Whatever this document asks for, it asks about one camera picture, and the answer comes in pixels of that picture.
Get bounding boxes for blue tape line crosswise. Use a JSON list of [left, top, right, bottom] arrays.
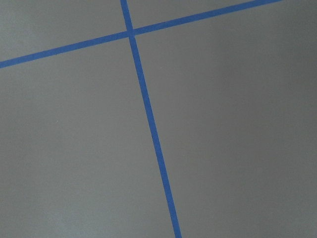
[[0, 0, 276, 68]]

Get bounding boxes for blue tape line lengthwise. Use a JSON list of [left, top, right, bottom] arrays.
[[120, 0, 182, 238]]

